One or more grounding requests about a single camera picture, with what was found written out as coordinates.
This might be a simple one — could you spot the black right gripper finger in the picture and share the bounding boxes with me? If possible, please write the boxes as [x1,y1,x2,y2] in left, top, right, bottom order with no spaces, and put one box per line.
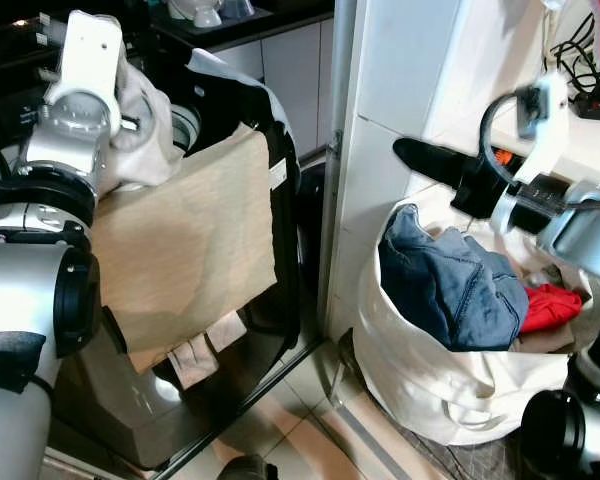
[392,137,474,192]

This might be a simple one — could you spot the pale beige garment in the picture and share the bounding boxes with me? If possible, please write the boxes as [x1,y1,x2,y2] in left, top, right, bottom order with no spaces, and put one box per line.
[98,40,188,193]

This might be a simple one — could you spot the white cabinet with countertop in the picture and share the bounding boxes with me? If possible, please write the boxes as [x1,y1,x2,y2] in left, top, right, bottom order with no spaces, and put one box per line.
[320,0,600,343]

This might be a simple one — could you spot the blue denim jeans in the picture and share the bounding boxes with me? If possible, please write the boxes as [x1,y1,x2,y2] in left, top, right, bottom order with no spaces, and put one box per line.
[377,204,530,352]

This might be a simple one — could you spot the red garment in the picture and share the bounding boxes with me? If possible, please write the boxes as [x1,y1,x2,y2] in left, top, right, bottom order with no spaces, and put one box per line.
[519,282,587,337]

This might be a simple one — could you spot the black power strip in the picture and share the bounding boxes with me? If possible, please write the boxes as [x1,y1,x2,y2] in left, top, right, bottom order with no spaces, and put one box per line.
[569,84,600,123]

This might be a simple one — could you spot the white kitchen cabinet dark top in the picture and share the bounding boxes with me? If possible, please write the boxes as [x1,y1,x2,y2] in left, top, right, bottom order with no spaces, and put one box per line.
[148,0,337,163]

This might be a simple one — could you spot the white canvas laundry bag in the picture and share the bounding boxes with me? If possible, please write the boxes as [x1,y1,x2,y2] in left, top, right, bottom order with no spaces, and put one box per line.
[354,198,600,447]

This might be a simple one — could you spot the white jar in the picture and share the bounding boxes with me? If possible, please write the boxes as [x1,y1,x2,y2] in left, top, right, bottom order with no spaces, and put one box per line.
[167,0,225,29]

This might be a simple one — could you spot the black robot foot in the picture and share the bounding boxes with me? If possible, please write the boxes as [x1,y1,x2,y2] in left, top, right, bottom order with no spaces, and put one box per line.
[214,454,278,480]

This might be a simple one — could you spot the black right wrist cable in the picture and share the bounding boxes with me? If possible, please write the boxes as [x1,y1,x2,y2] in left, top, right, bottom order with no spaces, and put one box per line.
[479,92,600,217]

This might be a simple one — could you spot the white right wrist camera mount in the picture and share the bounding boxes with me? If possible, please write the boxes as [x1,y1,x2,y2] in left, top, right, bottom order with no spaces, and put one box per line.
[488,71,572,237]

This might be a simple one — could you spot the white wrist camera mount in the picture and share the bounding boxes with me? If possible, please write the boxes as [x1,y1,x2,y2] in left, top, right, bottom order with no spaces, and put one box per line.
[56,9,127,136]
[488,71,572,237]

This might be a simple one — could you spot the tangled black power cables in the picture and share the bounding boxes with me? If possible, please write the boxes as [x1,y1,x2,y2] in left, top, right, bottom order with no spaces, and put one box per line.
[548,14,600,93]

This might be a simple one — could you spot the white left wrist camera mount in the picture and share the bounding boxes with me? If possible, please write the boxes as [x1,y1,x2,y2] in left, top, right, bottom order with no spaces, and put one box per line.
[56,9,127,136]

